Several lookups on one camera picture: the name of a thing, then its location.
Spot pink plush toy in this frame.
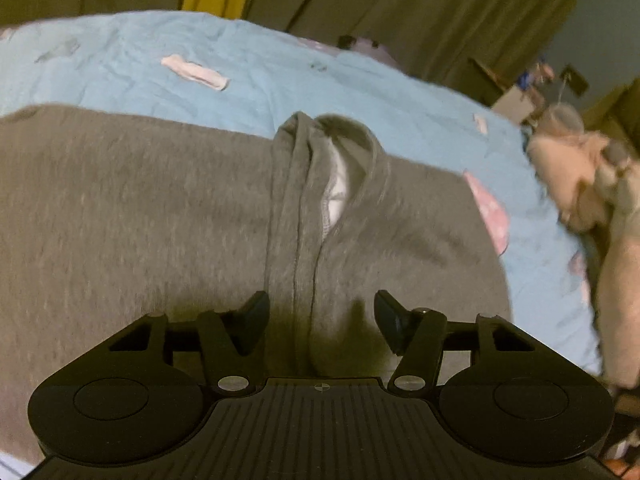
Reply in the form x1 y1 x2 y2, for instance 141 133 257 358
526 103 639 389

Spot grey sweatpants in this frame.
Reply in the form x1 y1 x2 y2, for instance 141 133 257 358
1 105 511 462

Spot light blue mushroom bedsheet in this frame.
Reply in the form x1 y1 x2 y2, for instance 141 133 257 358
1 12 602 374

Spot cluttered side table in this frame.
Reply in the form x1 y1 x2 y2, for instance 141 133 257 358
463 58 589 126

